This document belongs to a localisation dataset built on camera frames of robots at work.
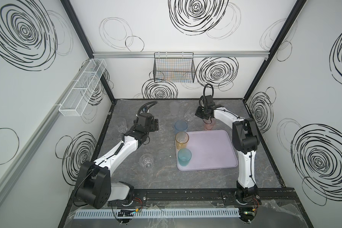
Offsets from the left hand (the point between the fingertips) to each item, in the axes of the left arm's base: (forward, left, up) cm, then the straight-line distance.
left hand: (149, 120), depth 86 cm
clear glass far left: (+6, +24, -15) cm, 28 cm away
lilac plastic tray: (-8, -41, -21) cm, 47 cm away
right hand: (+15, -30, -10) cm, 35 cm away
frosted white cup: (+20, -15, -10) cm, 27 cm away
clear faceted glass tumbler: (+17, -27, -14) cm, 34 cm away
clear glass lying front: (-20, +1, -16) cm, 26 cm away
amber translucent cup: (-12, -20, -3) cm, 23 cm away
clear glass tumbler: (+5, -6, -16) cm, 18 cm away
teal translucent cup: (-17, -22, -12) cm, 31 cm away
